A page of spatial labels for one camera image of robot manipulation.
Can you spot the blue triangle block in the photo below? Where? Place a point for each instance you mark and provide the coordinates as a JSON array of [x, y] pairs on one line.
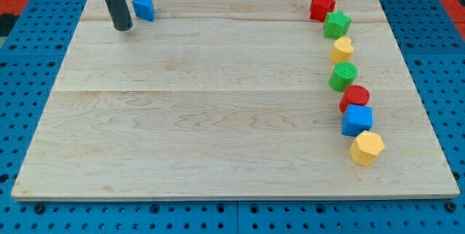
[[144, 9]]

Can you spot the green cylinder block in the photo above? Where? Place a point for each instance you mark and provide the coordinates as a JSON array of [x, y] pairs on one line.
[[343, 75]]

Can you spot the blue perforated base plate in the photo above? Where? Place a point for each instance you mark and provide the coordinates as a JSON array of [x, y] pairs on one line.
[[34, 37]]

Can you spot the red star block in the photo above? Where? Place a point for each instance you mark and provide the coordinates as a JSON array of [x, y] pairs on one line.
[[320, 8]]

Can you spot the red cylinder block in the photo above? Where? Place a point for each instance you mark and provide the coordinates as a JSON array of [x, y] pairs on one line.
[[354, 95]]

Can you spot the yellow hexagon block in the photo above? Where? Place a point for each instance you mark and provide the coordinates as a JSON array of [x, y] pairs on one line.
[[366, 147]]

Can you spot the green star block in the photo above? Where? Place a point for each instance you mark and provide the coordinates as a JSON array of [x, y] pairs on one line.
[[336, 25]]

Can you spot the blue cube block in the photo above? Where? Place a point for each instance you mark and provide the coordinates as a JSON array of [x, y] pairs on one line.
[[356, 119]]

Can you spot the light wooden board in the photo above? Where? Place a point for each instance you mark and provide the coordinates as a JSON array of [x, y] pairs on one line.
[[227, 100]]

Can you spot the yellow heart block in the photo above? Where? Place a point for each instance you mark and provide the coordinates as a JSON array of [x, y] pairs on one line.
[[342, 50]]

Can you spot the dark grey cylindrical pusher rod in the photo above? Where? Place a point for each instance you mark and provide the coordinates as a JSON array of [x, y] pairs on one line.
[[119, 14]]

